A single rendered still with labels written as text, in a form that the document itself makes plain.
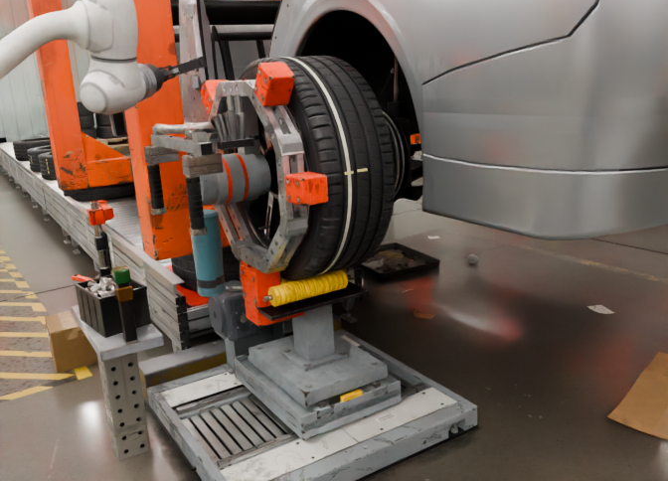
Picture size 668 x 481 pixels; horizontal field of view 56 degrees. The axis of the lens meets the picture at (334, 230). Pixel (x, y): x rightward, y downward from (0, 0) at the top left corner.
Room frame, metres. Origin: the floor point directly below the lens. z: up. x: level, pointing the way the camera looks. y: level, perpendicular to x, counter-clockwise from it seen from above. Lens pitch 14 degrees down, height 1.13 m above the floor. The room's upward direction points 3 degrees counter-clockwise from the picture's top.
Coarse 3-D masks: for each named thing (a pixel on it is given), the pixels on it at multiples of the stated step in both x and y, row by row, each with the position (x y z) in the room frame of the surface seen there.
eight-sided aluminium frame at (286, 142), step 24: (216, 96) 1.92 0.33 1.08; (264, 120) 1.65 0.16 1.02; (288, 120) 1.65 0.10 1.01; (216, 144) 2.02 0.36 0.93; (288, 144) 1.59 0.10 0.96; (288, 168) 1.58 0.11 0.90; (240, 216) 1.98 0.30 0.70; (288, 216) 1.58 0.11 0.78; (240, 240) 1.92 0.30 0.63; (288, 240) 1.67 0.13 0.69; (264, 264) 1.71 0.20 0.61
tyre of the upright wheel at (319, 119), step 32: (256, 64) 1.86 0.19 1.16; (288, 64) 1.77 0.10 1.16; (320, 64) 1.81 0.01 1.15; (320, 96) 1.68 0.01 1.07; (352, 96) 1.71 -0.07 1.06; (320, 128) 1.60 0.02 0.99; (352, 128) 1.65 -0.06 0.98; (384, 128) 1.70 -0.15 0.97; (320, 160) 1.58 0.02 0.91; (352, 160) 1.63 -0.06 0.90; (384, 160) 1.67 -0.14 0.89; (352, 192) 1.61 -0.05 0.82; (384, 192) 1.67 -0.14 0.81; (320, 224) 1.60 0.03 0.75; (352, 224) 1.64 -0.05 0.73; (384, 224) 1.70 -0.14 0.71; (320, 256) 1.64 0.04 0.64; (352, 256) 1.74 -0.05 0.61
